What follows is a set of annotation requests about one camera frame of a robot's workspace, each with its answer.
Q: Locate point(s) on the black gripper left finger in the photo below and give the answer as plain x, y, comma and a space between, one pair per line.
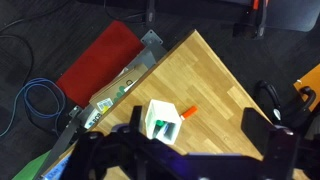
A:
136, 118

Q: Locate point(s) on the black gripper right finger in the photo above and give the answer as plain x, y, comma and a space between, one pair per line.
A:
256, 123

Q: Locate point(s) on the orange capped white marker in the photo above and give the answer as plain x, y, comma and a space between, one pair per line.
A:
190, 112

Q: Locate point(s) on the green marker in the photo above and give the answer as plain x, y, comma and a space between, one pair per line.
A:
160, 123

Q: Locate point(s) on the violet blue marker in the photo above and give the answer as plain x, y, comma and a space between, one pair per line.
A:
164, 130

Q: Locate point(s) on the white square pen holder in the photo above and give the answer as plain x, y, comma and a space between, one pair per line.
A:
160, 110

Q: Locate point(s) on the brown cardboard box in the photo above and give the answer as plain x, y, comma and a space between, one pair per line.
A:
113, 88

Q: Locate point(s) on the white box blue print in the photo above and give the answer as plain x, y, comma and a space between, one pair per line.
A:
94, 119

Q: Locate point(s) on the red floor mat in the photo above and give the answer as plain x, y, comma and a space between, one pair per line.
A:
100, 60

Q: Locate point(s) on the orange floor mat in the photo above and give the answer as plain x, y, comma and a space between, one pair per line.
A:
311, 80

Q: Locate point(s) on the black stand leg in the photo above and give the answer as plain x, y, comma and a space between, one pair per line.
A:
151, 13

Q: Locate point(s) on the grey flat seat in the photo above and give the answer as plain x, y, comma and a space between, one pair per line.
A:
293, 15

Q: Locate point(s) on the green sheet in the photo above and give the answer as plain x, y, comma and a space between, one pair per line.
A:
30, 168

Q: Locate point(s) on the black curved frame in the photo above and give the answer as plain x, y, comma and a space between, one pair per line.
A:
270, 91

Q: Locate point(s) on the grey metal table frame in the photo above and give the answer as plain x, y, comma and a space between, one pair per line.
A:
151, 56

